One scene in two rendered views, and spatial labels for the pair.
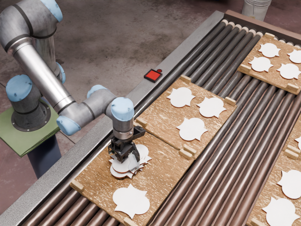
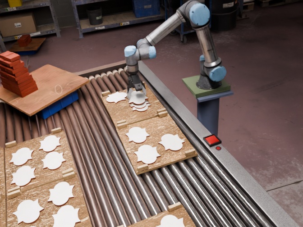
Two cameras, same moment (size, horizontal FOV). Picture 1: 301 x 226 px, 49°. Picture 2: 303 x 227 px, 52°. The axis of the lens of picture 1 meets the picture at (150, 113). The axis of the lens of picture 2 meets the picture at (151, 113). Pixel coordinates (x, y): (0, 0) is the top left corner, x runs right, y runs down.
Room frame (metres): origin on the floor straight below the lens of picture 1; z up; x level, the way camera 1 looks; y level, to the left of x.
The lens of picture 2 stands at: (1.96, -1.25, 2.10)
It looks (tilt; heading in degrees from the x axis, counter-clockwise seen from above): 35 degrees down; 129
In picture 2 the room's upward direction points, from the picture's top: 6 degrees counter-clockwise
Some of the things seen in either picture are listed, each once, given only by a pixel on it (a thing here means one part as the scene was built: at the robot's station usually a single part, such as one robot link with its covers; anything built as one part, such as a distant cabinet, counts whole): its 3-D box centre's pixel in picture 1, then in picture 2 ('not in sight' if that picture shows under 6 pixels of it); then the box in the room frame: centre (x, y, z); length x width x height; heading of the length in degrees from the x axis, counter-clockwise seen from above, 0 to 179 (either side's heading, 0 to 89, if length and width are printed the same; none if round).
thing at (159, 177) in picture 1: (134, 171); (132, 104); (0.75, 0.06, 0.93); 0.41 x 0.35 x 0.02; 147
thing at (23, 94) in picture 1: (23, 92); (208, 63); (1.05, 0.58, 1.07); 0.13 x 0.12 x 0.14; 137
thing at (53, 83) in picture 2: not in sight; (40, 87); (0.13, -0.20, 1.03); 0.50 x 0.50 x 0.02; 87
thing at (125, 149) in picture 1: (122, 143); (133, 77); (0.76, 0.10, 1.12); 0.09 x 0.08 x 0.12; 143
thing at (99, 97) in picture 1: (100, 102); (146, 52); (0.82, 0.18, 1.27); 0.11 x 0.11 x 0.08; 47
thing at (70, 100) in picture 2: not in sight; (48, 97); (0.20, -0.21, 0.97); 0.31 x 0.31 x 0.10; 87
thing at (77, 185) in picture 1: (77, 185); not in sight; (0.66, 0.28, 0.95); 0.06 x 0.02 x 0.03; 57
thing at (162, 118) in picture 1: (187, 114); (154, 141); (1.10, -0.18, 0.93); 0.41 x 0.35 x 0.02; 146
